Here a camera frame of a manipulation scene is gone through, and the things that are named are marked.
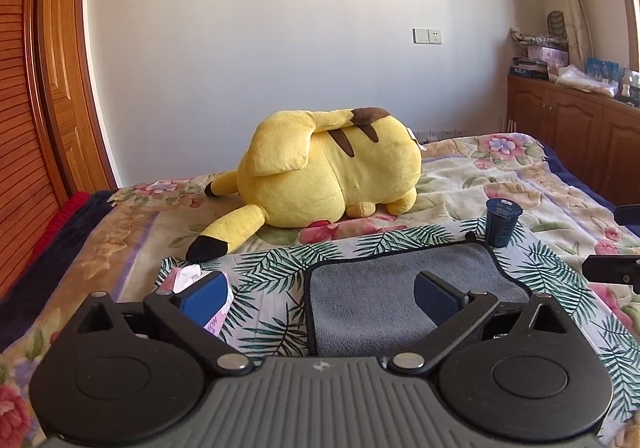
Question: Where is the pink tissue pack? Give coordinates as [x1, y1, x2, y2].
[160, 265, 234, 338]

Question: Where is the palm leaf print cloth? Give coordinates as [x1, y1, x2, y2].
[186, 218, 639, 438]

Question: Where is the grey folded towel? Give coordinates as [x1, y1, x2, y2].
[305, 242, 532, 358]

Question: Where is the floral bed blanket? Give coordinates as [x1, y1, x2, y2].
[1, 134, 639, 447]

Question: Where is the dark blue cup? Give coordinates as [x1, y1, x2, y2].
[485, 197, 523, 247]

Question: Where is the red blanket edge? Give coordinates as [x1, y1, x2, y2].
[27, 191, 91, 266]

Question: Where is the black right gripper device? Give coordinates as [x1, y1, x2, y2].
[582, 204, 640, 293]

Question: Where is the dark navy blanket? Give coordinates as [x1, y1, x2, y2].
[1, 190, 115, 350]

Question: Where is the yellow Pikachu plush toy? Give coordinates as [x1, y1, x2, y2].
[186, 108, 422, 264]

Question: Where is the wooden low cabinet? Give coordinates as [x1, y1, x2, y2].
[506, 75, 639, 205]

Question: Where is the clear plastic bag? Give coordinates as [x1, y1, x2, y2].
[555, 64, 617, 98]

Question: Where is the stack of books and boxes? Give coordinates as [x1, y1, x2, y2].
[509, 27, 570, 82]

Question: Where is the blue picture box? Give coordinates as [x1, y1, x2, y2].
[586, 56, 620, 84]

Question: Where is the white wall switch socket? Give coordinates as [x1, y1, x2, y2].
[412, 27, 442, 44]

